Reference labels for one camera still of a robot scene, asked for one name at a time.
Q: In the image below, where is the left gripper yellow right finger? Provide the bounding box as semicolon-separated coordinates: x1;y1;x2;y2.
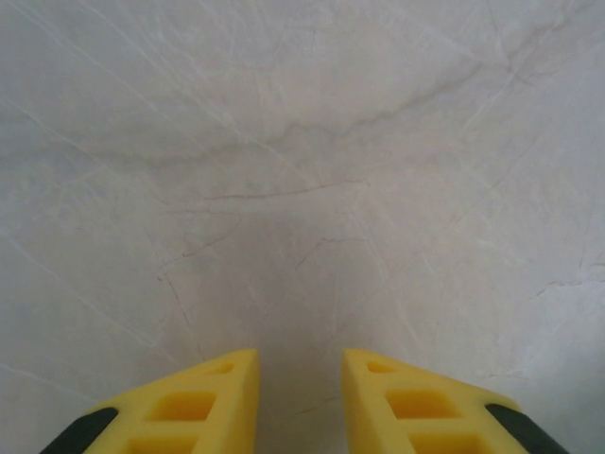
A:
340;348;563;454

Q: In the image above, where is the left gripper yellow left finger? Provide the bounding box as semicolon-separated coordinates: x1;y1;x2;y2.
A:
40;348;260;454

